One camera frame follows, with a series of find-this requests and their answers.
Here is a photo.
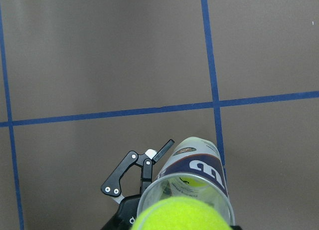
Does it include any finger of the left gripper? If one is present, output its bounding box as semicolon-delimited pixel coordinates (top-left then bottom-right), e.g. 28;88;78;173
101;139;174;197

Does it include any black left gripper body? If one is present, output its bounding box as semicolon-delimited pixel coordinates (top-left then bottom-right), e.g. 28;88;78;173
99;194;244;230

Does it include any yellow tennis ball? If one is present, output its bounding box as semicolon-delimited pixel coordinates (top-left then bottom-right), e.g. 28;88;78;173
179;176;207;188
131;197;231;230

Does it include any Wilson tennis ball can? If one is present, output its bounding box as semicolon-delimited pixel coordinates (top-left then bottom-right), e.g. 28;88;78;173
137;137;235;226

